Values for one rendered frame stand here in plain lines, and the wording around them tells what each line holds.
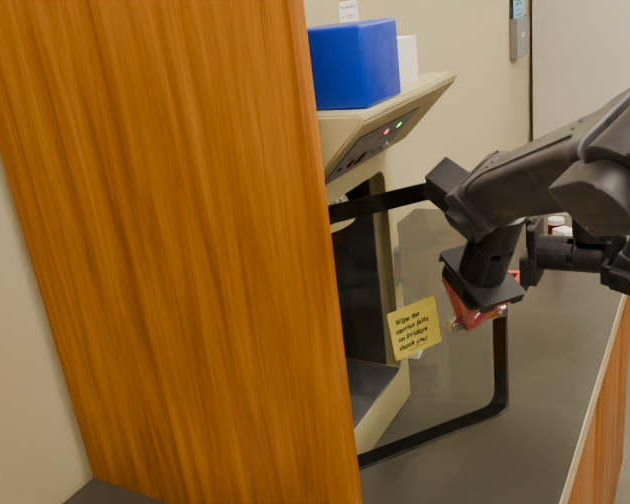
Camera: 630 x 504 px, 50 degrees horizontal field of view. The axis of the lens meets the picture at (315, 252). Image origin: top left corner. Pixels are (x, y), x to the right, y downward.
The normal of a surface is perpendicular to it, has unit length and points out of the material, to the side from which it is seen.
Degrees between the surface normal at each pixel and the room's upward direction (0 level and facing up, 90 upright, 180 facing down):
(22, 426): 90
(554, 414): 0
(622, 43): 90
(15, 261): 90
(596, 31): 90
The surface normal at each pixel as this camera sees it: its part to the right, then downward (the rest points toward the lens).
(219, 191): -0.49, 0.36
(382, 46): 0.86, 0.07
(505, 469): -0.12, -0.93
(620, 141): -0.55, -0.56
